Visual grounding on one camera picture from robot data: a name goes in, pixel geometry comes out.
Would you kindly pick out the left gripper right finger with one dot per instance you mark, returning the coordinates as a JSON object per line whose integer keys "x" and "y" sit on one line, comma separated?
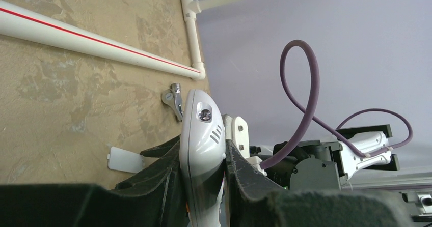
{"x": 252, "y": 199}

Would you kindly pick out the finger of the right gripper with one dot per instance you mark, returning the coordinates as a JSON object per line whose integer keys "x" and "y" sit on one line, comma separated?
{"x": 161, "y": 150}

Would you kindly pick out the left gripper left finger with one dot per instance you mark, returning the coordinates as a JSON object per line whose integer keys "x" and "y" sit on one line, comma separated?
{"x": 153, "y": 197}

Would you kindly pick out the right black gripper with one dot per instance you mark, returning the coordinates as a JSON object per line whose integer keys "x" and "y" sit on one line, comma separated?
{"x": 281, "y": 172}

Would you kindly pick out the white battery cover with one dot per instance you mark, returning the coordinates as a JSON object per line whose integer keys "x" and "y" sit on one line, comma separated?
{"x": 125, "y": 161}

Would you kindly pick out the white remote control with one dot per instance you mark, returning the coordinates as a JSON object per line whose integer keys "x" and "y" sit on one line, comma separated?
{"x": 202, "y": 153}

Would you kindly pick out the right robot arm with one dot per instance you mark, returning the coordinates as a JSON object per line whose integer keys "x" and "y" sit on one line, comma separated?
{"x": 318, "y": 163}

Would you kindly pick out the chrome metal faucet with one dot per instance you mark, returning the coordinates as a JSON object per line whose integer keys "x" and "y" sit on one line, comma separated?
{"x": 172, "y": 98}

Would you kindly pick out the aluminium extrusion rail frame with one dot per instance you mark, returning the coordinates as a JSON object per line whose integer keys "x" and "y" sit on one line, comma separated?
{"x": 411, "y": 186}

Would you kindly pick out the white PVC pipe frame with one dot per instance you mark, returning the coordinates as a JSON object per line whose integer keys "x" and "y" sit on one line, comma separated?
{"x": 20, "y": 23}

